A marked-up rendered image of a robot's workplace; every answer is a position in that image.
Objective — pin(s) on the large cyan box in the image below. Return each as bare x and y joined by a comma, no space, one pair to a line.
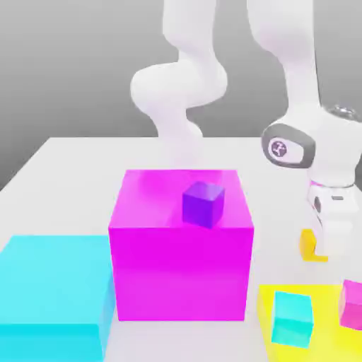
48,288

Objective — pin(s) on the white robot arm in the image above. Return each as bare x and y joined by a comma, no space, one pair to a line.
181,93

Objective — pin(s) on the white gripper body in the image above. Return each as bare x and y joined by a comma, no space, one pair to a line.
336,232

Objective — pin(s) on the large yellow box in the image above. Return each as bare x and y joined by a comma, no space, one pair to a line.
325,350

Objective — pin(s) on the large magenta box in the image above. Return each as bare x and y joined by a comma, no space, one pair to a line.
181,271

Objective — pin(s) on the small orange cube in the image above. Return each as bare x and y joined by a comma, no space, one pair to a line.
307,243

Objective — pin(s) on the small cyan cube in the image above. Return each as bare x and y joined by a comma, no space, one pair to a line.
292,319

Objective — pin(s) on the small purple cube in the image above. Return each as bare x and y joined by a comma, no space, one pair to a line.
201,208

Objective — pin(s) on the small pink cube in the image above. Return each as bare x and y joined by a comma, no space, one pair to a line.
353,305

